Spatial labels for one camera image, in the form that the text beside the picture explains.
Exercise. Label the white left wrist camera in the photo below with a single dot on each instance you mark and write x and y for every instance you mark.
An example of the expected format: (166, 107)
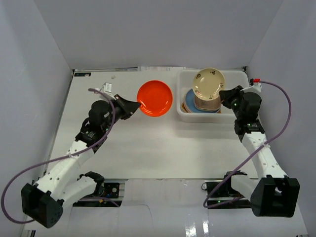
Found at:
(106, 88)

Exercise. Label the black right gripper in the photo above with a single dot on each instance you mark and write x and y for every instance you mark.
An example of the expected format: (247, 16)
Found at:
(226, 96)

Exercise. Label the pink round plate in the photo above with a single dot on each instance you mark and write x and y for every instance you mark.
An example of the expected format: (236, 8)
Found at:
(184, 107)

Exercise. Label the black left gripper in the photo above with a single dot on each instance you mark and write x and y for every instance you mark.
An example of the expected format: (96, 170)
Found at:
(121, 106)

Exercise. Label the white plastic bin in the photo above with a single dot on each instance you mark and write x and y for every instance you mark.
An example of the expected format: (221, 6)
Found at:
(184, 80)

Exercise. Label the black label sticker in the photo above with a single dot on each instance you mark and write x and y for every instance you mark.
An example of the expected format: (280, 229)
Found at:
(82, 74)

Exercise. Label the brown square panda dish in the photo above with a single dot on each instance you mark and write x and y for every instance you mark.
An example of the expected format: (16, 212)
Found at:
(207, 105)

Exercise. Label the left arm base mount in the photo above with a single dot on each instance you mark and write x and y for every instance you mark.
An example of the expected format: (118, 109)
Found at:
(109, 195)

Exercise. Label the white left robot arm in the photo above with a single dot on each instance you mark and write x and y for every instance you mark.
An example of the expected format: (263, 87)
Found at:
(45, 199)

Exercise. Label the orange round plate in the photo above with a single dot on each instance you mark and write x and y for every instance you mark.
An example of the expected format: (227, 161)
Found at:
(155, 97)

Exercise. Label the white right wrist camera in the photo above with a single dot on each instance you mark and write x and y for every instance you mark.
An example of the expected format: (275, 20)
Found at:
(255, 86)

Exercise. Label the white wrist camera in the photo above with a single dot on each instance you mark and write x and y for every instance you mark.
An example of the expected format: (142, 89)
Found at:
(106, 88)
(255, 86)

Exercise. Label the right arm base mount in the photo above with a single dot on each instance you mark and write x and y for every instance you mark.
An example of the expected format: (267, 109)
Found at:
(226, 193)

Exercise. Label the blue round plate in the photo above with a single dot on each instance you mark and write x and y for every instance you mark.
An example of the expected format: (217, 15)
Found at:
(190, 92)

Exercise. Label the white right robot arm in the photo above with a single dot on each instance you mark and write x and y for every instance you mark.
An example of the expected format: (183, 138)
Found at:
(275, 194)

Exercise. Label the beige patterned small plate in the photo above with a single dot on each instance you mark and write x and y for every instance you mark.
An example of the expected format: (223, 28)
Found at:
(207, 84)

